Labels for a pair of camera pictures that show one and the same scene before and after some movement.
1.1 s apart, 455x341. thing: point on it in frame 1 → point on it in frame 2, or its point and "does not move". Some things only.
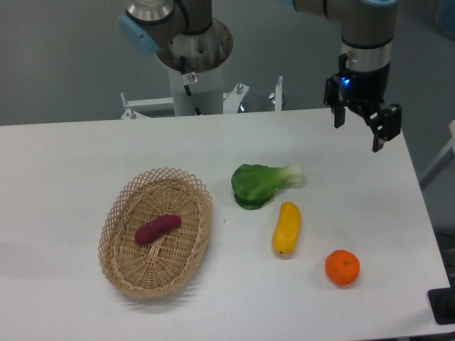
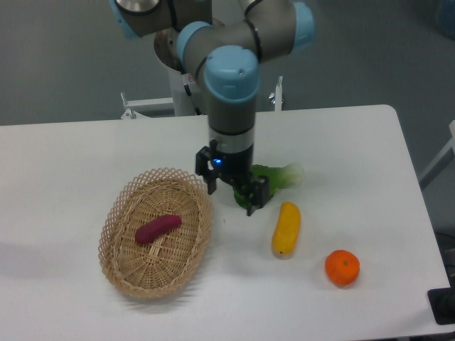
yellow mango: x=287 y=229 does not move
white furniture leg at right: x=445 y=158 does not move
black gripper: x=363 y=91 → x=234 y=168
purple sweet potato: x=157 y=226 does not move
